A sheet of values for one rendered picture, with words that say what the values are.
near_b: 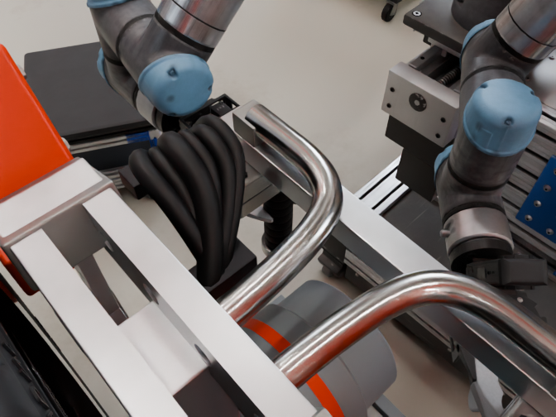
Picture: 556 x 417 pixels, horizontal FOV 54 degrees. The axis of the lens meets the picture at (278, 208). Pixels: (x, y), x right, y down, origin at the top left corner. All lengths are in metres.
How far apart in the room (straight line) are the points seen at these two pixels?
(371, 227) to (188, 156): 0.16
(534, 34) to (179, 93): 0.40
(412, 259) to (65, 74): 1.41
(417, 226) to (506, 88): 0.84
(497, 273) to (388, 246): 0.14
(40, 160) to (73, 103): 1.26
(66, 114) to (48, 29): 1.02
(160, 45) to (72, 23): 1.96
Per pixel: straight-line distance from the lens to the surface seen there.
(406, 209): 1.47
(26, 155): 0.36
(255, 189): 0.54
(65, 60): 1.77
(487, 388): 0.58
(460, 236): 0.66
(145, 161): 0.43
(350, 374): 0.48
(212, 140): 0.44
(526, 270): 0.55
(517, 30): 0.70
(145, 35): 0.64
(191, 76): 0.61
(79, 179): 0.32
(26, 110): 0.36
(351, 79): 2.15
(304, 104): 2.02
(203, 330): 0.26
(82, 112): 1.58
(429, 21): 0.99
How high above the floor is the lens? 1.35
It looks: 53 degrees down
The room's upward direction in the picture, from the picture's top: straight up
